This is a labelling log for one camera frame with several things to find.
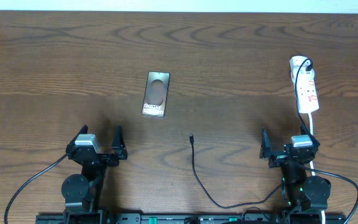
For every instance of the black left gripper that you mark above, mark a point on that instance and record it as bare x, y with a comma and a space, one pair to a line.
117, 152

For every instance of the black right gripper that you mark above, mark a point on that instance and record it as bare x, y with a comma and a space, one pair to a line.
277, 157

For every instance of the gold Galaxy smartphone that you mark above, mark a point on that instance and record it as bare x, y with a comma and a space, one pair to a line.
156, 91

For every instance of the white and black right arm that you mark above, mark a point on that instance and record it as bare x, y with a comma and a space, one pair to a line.
307, 195

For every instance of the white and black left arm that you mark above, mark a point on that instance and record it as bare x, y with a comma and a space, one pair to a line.
82, 192

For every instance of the white USB charger plug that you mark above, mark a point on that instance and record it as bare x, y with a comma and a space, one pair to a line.
300, 73

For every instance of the white power strip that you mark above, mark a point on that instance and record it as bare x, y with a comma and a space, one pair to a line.
306, 90

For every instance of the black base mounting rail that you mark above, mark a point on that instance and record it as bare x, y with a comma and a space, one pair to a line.
135, 218

